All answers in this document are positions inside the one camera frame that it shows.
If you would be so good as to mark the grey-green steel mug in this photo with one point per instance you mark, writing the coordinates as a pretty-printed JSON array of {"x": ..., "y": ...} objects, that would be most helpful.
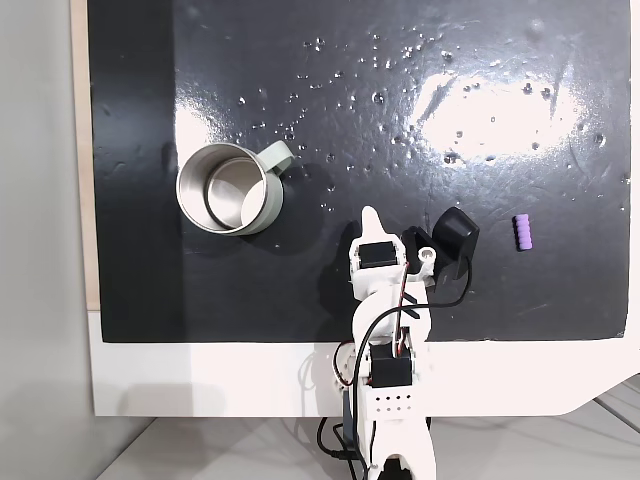
[{"x": 272, "y": 200}]

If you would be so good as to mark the black mat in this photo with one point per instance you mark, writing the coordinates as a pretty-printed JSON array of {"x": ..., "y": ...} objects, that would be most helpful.
[{"x": 250, "y": 280}]

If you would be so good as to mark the purple ribbed pen grip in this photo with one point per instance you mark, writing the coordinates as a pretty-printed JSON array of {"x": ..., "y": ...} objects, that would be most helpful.
[{"x": 523, "y": 232}]

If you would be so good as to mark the black camera box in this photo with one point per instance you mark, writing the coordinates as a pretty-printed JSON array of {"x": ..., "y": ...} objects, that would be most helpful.
[{"x": 454, "y": 229}]

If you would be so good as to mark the pale wooden board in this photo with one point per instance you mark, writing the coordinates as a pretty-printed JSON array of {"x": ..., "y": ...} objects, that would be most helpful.
[{"x": 85, "y": 200}]

